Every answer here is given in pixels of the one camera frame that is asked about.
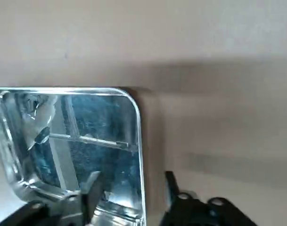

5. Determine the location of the rectangular metal tray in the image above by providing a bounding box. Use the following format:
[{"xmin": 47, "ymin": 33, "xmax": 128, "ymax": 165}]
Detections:
[{"xmin": 0, "ymin": 87, "xmax": 146, "ymax": 226}]

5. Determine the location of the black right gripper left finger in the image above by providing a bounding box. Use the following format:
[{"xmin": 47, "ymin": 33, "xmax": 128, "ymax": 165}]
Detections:
[{"xmin": 0, "ymin": 170, "xmax": 104, "ymax": 226}]

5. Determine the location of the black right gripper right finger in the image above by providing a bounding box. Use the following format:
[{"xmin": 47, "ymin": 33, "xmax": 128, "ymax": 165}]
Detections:
[{"xmin": 158, "ymin": 170, "xmax": 259, "ymax": 226}]

